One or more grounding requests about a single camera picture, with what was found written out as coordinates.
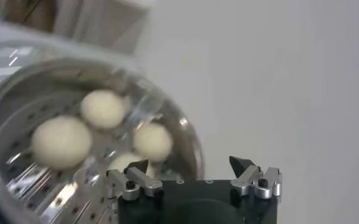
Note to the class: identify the white steamed baozi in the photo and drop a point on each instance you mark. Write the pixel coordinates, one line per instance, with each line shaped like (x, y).
(153, 141)
(61, 141)
(103, 108)
(121, 162)

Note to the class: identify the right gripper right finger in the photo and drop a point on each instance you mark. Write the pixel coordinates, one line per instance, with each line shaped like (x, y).
(247, 176)

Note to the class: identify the stainless steel steamer basket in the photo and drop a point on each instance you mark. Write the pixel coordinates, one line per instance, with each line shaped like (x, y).
(45, 188)

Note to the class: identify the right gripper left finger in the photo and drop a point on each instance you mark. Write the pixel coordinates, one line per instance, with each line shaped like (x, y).
(144, 180)

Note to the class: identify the white side table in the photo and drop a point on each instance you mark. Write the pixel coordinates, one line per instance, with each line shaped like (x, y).
(115, 30)

